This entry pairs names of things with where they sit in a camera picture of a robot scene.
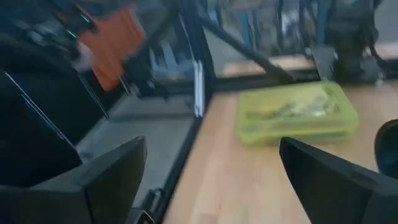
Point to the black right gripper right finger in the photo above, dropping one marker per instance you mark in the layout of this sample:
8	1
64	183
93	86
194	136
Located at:
342	199

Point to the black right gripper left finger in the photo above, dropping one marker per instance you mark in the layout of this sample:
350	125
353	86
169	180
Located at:
93	199

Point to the yellow-green transparent supply box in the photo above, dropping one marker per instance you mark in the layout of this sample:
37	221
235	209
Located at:
295	124

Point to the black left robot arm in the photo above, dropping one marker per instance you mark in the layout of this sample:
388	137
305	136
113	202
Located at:
351	46

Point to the large black equipment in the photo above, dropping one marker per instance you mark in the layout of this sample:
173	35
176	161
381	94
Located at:
31	124

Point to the orange panel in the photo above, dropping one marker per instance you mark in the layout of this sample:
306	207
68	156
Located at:
115	46

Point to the silver frame bracket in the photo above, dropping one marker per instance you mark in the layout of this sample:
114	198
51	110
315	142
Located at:
199	90

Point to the black aluminium frame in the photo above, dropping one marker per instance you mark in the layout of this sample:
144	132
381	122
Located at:
199	37

